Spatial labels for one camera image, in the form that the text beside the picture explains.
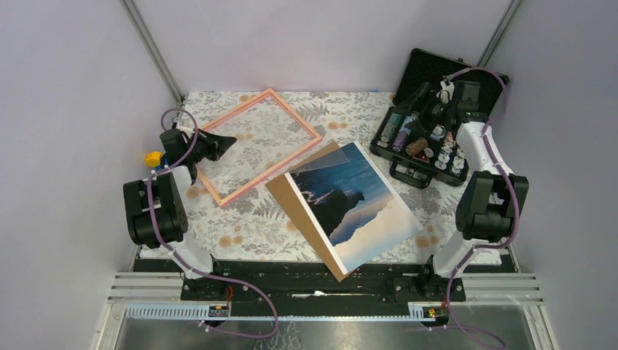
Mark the black poker chip case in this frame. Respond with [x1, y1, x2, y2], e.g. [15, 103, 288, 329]
[369, 49, 510, 189]

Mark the clear plastic sheet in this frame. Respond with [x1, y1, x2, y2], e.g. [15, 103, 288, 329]
[289, 148, 349, 174]

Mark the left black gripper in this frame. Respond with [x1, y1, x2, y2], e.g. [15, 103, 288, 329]
[184, 128, 235, 163]

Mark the brown cardboard backing board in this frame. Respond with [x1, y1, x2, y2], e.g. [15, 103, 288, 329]
[266, 141, 349, 282]

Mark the aluminium corner post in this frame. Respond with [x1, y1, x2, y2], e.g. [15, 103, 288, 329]
[477, 0, 525, 67]
[120, 0, 184, 106]

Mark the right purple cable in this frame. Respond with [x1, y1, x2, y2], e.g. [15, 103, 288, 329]
[427, 67, 521, 350]

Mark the brown poker chip stack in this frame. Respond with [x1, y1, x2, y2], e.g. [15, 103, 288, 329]
[405, 138, 429, 157]

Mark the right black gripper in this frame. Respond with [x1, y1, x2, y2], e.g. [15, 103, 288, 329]
[390, 83, 454, 138]

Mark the right aluminium corner post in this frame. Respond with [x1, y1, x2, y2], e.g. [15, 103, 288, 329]
[477, 0, 525, 67]

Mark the yellow and blue toy car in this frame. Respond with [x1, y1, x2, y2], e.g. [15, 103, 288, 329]
[144, 151, 168, 171]

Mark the floral patterned table mat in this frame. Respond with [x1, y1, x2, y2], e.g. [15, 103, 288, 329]
[181, 92, 464, 263]

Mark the purple poker chip stack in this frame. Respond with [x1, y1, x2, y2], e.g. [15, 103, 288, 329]
[392, 131, 410, 152]

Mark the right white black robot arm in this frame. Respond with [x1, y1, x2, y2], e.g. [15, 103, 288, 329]
[392, 81, 529, 300]

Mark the pink wooden picture frame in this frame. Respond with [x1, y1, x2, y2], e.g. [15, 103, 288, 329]
[185, 88, 323, 207]

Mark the left aluminium corner post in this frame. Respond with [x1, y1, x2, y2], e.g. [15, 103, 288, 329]
[120, 0, 184, 106]

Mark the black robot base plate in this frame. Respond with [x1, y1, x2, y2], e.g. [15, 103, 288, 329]
[133, 258, 517, 319]

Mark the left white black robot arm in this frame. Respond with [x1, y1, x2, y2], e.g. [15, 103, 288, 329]
[122, 128, 237, 300]

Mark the blue seascape photo print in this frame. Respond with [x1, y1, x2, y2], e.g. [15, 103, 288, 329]
[291, 141, 423, 274]

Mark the white slotted cable duct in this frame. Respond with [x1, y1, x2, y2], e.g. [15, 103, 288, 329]
[125, 304, 230, 321]

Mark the green poker chip stack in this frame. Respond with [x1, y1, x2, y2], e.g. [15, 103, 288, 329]
[377, 113, 402, 147]

